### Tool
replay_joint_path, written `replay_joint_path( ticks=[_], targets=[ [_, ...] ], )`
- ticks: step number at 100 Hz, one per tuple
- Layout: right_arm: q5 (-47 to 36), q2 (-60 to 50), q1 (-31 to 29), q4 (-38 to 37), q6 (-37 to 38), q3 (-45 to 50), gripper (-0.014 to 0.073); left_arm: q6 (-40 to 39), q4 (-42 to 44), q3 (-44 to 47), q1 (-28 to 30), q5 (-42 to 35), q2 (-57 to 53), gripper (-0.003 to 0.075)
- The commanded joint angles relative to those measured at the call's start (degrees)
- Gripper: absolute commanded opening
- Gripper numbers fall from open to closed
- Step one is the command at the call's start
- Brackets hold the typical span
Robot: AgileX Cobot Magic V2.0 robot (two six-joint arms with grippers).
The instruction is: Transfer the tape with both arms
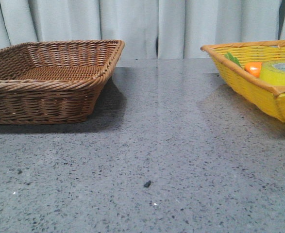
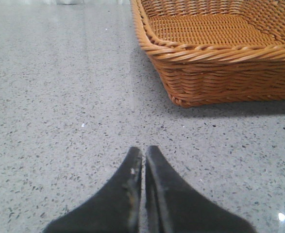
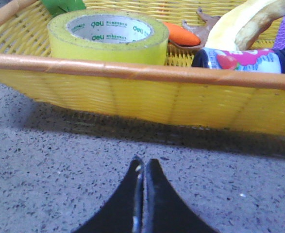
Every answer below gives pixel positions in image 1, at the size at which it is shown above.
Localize yellow tape roll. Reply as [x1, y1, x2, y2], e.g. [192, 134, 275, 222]
[259, 61, 285, 86]

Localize pale grey curtain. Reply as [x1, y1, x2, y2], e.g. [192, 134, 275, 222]
[0, 0, 285, 59]

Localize brown wicker basket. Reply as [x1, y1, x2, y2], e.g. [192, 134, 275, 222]
[0, 39, 125, 125]

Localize orange toy carrot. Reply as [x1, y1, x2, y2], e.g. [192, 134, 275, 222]
[224, 52, 262, 78]

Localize yellow wicker basket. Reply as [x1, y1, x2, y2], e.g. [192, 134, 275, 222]
[201, 40, 285, 122]

